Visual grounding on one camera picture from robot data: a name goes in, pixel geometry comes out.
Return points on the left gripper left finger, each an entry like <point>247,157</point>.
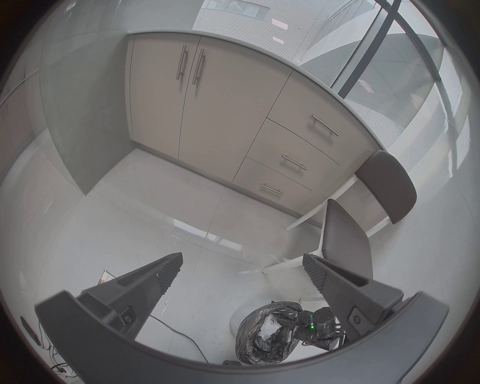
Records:
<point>138,292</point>

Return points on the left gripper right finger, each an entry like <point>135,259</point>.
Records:
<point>348,296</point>

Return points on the black plastic bag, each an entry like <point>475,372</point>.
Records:
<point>251,337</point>

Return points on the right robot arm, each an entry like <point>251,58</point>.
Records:
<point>324,318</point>

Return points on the grey white chair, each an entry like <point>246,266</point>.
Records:
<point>390,183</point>

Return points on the beige cabinet with drawers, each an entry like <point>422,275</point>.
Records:
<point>210,112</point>

